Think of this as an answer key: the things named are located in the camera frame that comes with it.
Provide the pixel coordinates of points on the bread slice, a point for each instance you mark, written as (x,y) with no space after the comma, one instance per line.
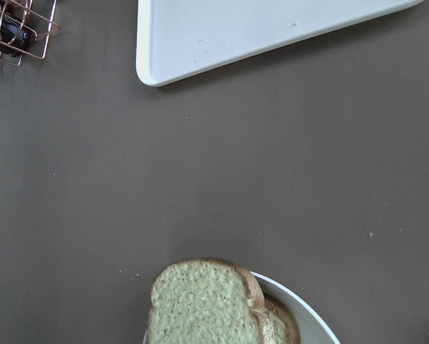
(281,327)
(206,301)

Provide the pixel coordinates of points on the cream rabbit tray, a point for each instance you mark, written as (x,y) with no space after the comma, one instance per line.
(179,39)

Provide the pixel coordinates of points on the white round plate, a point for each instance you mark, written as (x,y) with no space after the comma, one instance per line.
(312,328)

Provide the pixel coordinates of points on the tea bottle three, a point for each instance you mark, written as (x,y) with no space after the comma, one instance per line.
(13,38)

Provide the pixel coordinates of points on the copper wire bottle rack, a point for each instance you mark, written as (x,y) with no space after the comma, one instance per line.
(37,16)

